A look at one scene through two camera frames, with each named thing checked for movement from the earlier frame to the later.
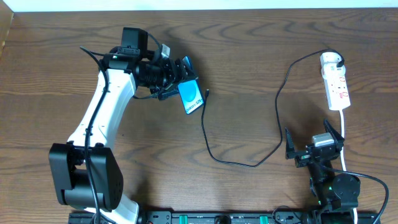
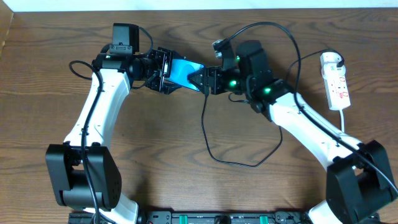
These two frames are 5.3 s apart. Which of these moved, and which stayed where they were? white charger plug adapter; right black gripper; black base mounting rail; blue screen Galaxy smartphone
Moved: blue screen Galaxy smartphone; right black gripper
Stayed: black base mounting rail; white charger plug adapter
